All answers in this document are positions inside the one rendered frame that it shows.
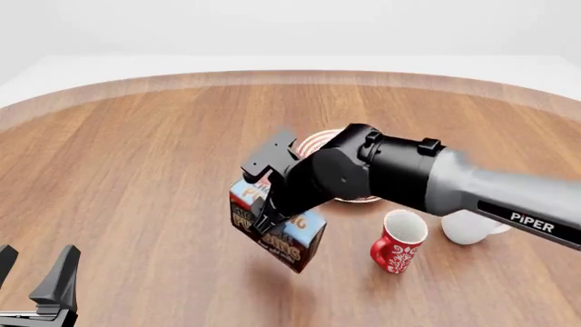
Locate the grey and black right robot arm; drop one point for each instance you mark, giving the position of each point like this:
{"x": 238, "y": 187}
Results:
{"x": 408, "y": 170}

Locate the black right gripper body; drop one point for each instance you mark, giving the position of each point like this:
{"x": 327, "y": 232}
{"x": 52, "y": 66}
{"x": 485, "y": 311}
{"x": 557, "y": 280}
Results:
{"x": 280, "y": 185}

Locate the white plate with red rings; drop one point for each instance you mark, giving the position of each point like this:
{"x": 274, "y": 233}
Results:
{"x": 313, "y": 144}

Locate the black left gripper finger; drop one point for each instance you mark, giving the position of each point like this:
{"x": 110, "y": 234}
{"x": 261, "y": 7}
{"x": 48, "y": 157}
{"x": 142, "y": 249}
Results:
{"x": 56, "y": 282}
{"x": 6, "y": 260}

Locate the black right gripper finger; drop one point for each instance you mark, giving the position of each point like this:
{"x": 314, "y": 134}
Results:
{"x": 264, "y": 219}

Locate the chocolate pudding box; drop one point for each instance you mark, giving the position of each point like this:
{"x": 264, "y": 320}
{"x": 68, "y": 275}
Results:
{"x": 290, "y": 245}

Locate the red mug with white pattern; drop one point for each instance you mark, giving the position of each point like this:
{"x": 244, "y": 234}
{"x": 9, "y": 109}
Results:
{"x": 395, "y": 248}

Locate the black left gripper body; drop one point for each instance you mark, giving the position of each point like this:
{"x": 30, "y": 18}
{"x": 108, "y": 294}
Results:
{"x": 32, "y": 318}

